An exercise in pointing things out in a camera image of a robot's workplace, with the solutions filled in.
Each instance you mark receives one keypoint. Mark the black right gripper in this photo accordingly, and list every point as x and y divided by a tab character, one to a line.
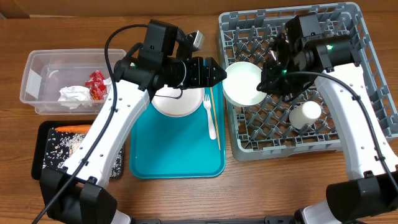
276	86

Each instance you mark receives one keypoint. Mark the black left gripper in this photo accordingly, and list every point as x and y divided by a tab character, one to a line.
208	79

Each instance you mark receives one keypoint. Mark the cream bowl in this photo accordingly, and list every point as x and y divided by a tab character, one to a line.
240	85

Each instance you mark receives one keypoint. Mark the white small cup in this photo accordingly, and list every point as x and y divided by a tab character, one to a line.
307	113

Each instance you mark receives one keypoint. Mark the white napkin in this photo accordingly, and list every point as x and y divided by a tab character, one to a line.
108	84

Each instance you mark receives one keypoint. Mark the red snack wrapper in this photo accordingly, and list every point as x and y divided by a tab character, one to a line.
96	86

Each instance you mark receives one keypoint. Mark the orange carrot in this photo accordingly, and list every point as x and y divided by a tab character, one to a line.
80	129

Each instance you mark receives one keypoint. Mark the white tissue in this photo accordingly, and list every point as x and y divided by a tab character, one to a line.
74	96

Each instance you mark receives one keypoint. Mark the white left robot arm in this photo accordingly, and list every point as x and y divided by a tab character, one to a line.
76	192

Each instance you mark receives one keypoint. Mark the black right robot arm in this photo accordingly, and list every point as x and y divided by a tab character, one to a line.
306	57

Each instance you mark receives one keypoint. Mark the white plastic fork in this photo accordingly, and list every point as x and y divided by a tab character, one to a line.
211	127

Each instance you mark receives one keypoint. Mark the pink plate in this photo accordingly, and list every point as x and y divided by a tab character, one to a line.
176	102

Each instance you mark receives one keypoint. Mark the wooden chopstick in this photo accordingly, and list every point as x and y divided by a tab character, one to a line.
215	118

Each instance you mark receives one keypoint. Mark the grey dish rack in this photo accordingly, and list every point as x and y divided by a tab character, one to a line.
263	131

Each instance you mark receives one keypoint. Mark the teal plastic tray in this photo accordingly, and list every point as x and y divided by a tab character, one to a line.
164	147

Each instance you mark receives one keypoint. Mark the clear plastic bin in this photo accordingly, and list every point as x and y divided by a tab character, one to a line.
48	71

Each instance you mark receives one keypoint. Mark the spilled rice and peanuts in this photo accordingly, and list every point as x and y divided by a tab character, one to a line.
59	147

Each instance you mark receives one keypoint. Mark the black tray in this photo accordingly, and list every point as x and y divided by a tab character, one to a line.
36	169

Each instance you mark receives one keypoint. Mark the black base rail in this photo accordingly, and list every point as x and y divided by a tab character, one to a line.
266	220

